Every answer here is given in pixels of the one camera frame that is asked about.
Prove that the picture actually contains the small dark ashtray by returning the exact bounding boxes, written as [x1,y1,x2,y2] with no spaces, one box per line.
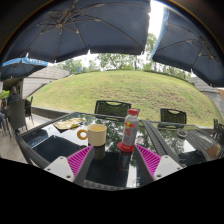
[177,129,189,139]

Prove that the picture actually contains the blue parasol with light trim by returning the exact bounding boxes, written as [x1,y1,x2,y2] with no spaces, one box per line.
[0,56,50,82]

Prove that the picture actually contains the large dark blue parasol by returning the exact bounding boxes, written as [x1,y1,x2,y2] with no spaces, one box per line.
[0,0,152,65]
[150,6,224,89]

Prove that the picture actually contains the thin black chair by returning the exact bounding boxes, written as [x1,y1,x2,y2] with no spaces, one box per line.
[24,96,35,125]

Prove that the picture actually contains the yellow snack packet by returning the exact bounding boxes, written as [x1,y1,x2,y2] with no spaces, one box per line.
[52,117,87,131]

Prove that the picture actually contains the dark wicker chair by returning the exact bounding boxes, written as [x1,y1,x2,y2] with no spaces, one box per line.
[6,98,29,135]

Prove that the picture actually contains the cream mug with yellow handle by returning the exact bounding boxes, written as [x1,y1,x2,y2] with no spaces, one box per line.
[76,123,108,148]

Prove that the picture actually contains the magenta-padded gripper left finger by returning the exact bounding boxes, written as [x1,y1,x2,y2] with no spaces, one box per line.
[44,145,96,187]

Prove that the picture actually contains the clear red-capped drink bottle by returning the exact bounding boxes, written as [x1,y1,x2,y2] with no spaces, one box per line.
[120,108,140,148]

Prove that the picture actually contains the black mesh-backed chair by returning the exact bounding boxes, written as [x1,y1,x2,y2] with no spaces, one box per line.
[159,107,188,125]
[93,99,133,119]

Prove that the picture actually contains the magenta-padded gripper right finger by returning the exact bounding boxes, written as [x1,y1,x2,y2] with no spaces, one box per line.
[132,144,184,185]

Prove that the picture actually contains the person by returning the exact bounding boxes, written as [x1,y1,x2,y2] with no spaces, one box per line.
[6,85,22,105]

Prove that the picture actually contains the dark slatted chair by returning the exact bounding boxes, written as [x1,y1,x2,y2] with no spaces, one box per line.
[212,118,224,142]

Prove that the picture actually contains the flat round red coaster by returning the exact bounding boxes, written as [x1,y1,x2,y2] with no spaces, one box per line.
[116,141,136,154]

